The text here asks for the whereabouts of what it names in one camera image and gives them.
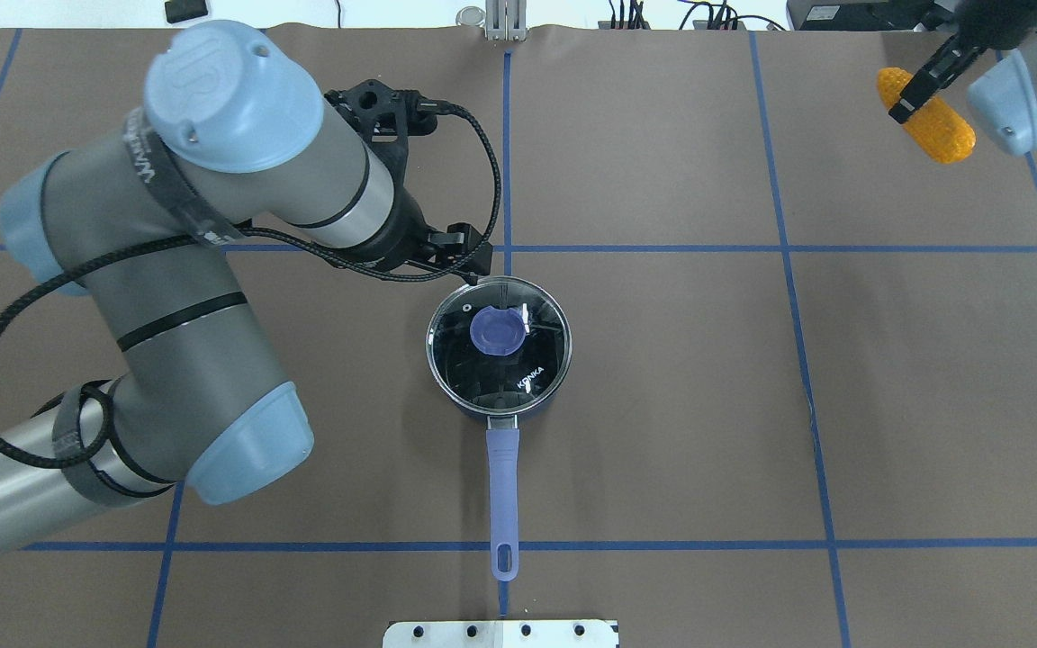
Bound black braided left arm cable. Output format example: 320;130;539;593
0;94;503;469

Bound black phone on table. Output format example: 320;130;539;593
162;0;211;25

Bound yellow plastic corn cob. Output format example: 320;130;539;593
876;67;977;165

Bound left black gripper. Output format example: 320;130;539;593
410;222;494;284

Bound white robot mounting base plate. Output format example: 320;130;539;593
382;619;621;647

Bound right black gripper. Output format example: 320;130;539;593
888;1;1037;124

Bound aluminium frame post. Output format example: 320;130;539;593
484;0;529;41

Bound dark blue saucepan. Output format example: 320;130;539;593
427;275;573;581

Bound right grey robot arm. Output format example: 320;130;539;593
877;1;1037;164

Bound glass pot lid blue knob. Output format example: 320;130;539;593
425;275;573;418

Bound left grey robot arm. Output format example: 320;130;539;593
0;20;500;556

